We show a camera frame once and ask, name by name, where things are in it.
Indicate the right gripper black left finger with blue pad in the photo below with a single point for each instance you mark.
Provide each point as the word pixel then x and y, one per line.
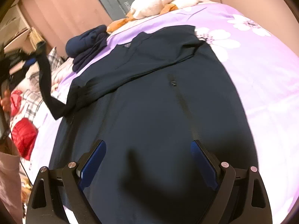
pixel 45 205

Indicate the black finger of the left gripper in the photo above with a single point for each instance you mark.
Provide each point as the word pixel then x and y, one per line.
pixel 39 55

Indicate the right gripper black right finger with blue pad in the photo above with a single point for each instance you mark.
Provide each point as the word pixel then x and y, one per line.
pixel 240 195

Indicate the dark navy jacket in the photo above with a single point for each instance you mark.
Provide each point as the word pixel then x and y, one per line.
pixel 148 100

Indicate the folded navy clothes stack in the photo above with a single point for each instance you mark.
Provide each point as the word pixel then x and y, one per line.
pixel 84 47

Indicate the person's left hand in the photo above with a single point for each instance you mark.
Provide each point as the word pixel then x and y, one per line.
pixel 6 102

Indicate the plaid grey white cloth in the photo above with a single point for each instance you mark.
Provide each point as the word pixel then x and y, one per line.
pixel 34 109

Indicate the red garment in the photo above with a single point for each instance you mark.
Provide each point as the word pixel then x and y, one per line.
pixel 16 99
pixel 24 136

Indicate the pink curtain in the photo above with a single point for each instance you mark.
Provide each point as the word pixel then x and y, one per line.
pixel 59 20

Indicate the purple floral bed sheet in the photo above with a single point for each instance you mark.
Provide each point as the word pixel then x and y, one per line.
pixel 264 72

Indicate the white plush duck toy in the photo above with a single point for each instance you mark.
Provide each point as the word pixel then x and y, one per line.
pixel 146 8

